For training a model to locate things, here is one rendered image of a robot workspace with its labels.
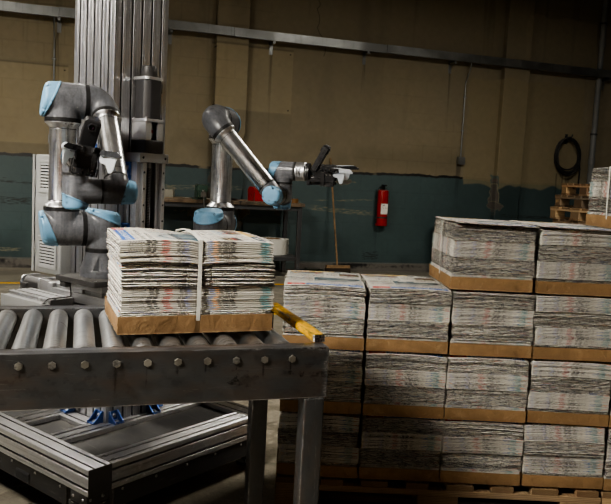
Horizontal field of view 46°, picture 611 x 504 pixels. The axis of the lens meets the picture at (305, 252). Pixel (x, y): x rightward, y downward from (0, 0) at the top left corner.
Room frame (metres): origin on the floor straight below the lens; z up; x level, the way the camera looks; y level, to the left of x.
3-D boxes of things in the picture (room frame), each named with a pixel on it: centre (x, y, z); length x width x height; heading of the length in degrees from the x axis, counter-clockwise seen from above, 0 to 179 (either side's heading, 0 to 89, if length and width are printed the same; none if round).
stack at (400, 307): (2.63, -0.51, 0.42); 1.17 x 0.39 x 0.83; 90
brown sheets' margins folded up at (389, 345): (2.63, -0.51, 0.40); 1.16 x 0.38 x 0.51; 90
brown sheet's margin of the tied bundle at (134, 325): (1.78, 0.40, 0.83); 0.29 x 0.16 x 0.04; 21
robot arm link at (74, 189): (2.17, 0.68, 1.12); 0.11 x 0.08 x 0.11; 116
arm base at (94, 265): (2.46, 0.70, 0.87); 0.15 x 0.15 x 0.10
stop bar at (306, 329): (1.89, 0.02, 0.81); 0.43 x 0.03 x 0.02; 18
